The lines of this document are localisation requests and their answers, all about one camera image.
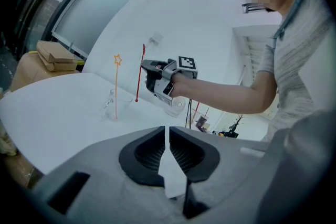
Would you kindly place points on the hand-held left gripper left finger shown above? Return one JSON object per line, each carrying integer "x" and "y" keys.
{"x": 105, "y": 178}

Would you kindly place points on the red star wand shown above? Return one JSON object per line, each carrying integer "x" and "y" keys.
{"x": 139, "y": 81}

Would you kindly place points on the dark drink cup red straw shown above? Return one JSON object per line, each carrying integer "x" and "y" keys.
{"x": 202, "y": 122}

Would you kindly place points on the person's right forearm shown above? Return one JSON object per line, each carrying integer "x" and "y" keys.
{"x": 223, "y": 97}

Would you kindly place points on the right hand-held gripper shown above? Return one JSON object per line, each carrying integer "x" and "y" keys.
{"x": 186, "y": 64}

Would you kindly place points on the orange star wand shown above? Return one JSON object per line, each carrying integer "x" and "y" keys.
{"x": 116, "y": 86}

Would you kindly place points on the white wall socket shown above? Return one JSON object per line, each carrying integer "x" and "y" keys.
{"x": 156, "y": 38}

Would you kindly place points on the flat cardboard box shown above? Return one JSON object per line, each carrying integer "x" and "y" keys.
{"x": 55, "y": 53}

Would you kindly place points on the frosted glass panel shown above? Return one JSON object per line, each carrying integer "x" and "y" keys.
{"x": 99, "y": 8}

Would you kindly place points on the beige cloth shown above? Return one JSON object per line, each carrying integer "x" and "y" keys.
{"x": 6, "y": 139}

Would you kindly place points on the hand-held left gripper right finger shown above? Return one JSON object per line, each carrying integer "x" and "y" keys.
{"x": 231, "y": 178}

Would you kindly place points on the person's grey striped shirt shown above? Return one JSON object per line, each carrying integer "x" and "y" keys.
{"x": 296, "y": 60}

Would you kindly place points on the white staircase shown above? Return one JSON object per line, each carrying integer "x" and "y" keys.
{"x": 260, "y": 55}

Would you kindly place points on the clear glass cup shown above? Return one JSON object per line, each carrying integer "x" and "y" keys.
{"x": 123, "y": 105}

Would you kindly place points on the white desk fan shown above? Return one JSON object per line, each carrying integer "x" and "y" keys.
{"x": 178, "y": 106}

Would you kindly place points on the large cardboard box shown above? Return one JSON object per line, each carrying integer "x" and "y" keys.
{"x": 29, "y": 70}

